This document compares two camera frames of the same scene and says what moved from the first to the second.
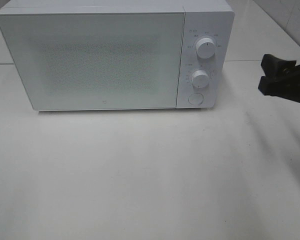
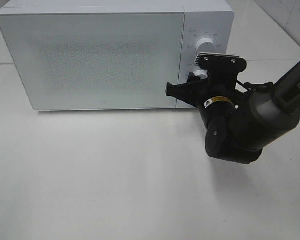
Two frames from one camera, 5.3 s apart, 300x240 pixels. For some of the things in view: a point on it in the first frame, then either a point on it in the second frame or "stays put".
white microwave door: x=97 y=60 stays put
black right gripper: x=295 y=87 → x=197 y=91
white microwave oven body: x=83 y=55 stays put
